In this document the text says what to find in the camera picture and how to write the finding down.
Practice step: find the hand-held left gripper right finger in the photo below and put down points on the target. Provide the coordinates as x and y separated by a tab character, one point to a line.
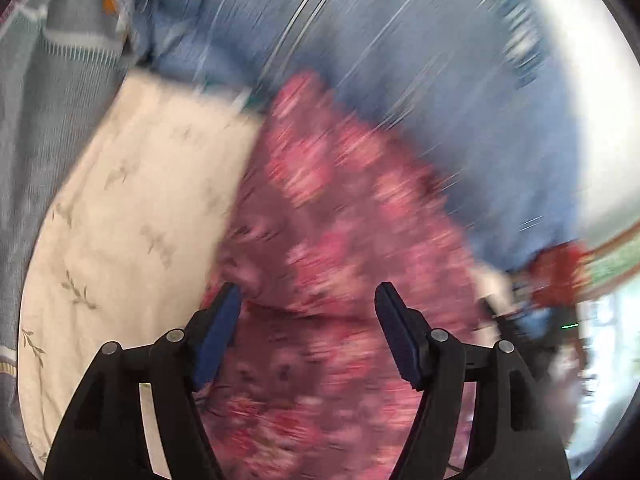
397	330

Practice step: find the blue plaid pillow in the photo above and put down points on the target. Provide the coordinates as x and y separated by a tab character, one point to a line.
375	60

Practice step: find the red cloth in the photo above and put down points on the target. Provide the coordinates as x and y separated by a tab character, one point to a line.
560	272

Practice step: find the grey striped bed sheet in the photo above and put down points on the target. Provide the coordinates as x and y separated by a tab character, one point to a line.
50	110

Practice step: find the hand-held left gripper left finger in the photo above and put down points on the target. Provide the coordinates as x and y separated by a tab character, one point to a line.
220	330

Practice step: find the pink floral pants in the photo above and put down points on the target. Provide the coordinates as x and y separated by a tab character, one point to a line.
325	210

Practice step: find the white leaf-print blanket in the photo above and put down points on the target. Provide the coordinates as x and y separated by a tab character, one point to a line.
125	210

